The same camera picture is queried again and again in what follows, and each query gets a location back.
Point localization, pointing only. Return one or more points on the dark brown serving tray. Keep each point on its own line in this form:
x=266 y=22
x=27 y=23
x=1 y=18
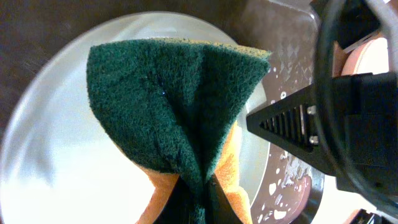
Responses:
x=280 y=93

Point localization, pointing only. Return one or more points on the green and yellow sponge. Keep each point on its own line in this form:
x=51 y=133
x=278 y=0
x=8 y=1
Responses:
x=171 y=107

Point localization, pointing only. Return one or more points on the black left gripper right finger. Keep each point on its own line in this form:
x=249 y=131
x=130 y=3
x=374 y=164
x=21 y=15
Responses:
x=217 y=207

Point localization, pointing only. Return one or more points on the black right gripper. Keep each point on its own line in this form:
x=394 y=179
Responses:
x=356 y=120

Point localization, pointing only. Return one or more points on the pale green plate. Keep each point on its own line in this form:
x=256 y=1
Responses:
x=136 y=121

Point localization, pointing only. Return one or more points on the pink plate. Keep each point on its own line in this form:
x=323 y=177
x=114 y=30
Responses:
x=370 y=57

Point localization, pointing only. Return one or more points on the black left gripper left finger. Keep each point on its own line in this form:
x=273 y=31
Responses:
x=177 y=208

